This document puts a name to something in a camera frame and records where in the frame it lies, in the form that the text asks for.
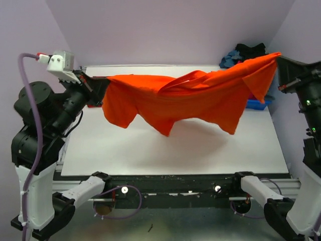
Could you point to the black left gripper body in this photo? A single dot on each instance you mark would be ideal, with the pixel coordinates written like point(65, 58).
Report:
point(75, 98)

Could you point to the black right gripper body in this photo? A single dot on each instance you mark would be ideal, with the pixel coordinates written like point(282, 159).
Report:
point(309, 90)

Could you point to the orange t shirt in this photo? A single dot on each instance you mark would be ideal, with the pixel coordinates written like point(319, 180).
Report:
point(217, 97)

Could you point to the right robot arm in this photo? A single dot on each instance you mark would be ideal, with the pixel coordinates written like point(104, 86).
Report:
point(296, 218)

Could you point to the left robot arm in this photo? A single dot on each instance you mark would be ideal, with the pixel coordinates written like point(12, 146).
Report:
point(49, 118)

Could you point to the blue plastic bin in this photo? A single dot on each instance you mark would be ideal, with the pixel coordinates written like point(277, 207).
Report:
point(257, 105)

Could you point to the black t shirt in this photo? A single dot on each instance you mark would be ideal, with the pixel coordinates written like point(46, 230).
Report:
point(247, 52)

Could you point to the grey blue t shirt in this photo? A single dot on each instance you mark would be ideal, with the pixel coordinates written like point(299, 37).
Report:
point(231, 59)

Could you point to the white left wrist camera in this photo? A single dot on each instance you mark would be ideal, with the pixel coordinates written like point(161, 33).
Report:
point(60, 64)

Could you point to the aluminium frame profile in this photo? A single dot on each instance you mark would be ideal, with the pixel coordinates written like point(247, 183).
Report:
point(61, 183)

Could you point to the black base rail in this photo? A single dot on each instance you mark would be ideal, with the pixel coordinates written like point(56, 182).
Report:
point(177, 191)

